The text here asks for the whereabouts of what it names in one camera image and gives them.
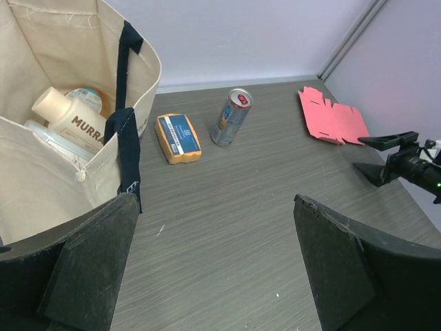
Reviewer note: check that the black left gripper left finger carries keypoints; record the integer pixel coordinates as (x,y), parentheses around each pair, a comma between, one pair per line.
(69,277)

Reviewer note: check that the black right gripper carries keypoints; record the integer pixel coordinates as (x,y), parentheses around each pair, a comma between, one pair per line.
(418,165)

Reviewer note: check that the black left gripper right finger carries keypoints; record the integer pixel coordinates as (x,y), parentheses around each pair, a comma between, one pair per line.
(362,278)

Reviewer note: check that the pink paper box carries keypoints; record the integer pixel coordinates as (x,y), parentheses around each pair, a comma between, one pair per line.
(332,122)

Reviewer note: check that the clear plastic bottle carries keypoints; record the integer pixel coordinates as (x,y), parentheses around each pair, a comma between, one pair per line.
(65,147)

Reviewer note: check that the silver energy drink can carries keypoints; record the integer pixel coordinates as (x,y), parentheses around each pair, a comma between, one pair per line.
(239,102)

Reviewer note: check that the cream lotion bottle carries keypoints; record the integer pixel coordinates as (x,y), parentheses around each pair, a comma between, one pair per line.
(72,119)

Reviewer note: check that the orange sponge blue label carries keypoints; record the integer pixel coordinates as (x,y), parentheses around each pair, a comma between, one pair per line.
(177,138)

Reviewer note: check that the round tin with label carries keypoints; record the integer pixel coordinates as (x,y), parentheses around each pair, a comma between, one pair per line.
(95,99)

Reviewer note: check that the beige canvas tote bag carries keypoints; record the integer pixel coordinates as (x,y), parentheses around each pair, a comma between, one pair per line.
(67,45)

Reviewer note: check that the aluminium corner post right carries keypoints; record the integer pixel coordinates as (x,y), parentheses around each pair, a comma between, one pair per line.
(362,23)

